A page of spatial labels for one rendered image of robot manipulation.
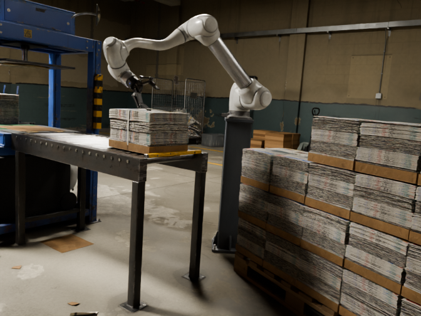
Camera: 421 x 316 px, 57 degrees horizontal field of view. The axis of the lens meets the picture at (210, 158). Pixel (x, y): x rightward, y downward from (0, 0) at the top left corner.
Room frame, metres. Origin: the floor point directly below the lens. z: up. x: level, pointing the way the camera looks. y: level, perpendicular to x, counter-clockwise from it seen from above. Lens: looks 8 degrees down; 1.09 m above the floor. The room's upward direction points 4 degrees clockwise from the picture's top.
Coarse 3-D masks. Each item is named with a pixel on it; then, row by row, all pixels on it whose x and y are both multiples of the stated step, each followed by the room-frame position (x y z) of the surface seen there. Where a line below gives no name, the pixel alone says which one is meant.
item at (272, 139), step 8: (256, 136) 9.23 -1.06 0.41; (264, 136) 9.10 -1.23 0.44; (272, 136) 8.54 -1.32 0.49; (280, 136) 8.42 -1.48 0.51; (288, 136) 8.53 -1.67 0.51; (296, 136) 8.81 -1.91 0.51; (256, 144) 8.76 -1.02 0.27; (264, 144) 8.63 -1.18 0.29; (272, 144) 8.52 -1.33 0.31; (280, 144) 8.40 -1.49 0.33; (288, 144) 8.55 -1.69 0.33; (296, 144) 8.84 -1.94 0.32
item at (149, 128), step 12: (132, 120) 2.13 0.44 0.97; (144, 120) 2.06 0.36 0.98; (156, 120) 2.07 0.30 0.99; (168, 120) 2.13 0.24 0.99; (180, 120) 2.19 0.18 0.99; (132, 132) 2.13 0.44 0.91; (144, 132) 2.06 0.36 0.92; (156, 132) 2.06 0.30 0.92; (168, 132) 2.12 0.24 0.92; (180, 132) 2.19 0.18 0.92; (144, 144) 2.06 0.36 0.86; (156, 144) 2.06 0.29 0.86; (168, 144) 2.13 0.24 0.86; (180, 144) 2.20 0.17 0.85
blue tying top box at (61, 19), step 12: (0, 0) 2.80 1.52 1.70; (12, 0) 2.86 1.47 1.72; (24, 0) 2.93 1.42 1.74; (0, 12) 2.80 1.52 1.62; (12, 12) 2.86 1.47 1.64; (24, 12) 2.93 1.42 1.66; (36, 12) 3.00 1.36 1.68; (48, 12) 3.07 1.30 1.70; (60, 12) 3.16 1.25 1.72; (72, 12) 3.24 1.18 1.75; (24, 24) 2.93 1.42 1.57; (36, 24) 3.00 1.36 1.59; (48, 24) 3.07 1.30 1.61; (60, 24) 3.15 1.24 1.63; (72, 24) 3.24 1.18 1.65
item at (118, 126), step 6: (120, 108) 2.32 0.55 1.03; (126, 108) 2.36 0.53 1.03; (114, 114) 2.24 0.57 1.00; (120, 114) 2.20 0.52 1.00; (114, 120) 2.24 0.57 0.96; (120, 120) 2.21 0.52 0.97; (114, 126) 2.25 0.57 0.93; (120, 126) 2.20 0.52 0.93; (114, 132) 2.25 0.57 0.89; (120, 132) 2.21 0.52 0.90; (126, 132) 2.18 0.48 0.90; (114, 138) 2.25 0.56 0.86; (120, 138) 2.21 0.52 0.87
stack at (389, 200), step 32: (256, 160) 2.36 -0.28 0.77; (288, 160) 2.13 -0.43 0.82; (256, 192) 2.34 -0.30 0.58; (320, 192) 1.91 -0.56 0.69; (352, 192) 1.76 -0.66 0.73; (384, 192) 1.62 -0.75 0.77; (288, 224) 2.09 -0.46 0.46; (320, 224) 1.88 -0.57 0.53; (352, 224) 1.74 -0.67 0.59; (288, 256) 2.07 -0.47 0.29; (320, 256) 1.88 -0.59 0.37; (352, 256) 1.71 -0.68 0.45; (384, 256) 1.58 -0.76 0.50; (288, 288) 2.04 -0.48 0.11; (320, 288) 1.86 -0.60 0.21; (352, 288) 1.69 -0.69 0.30; (384, 288) 1.56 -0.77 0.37
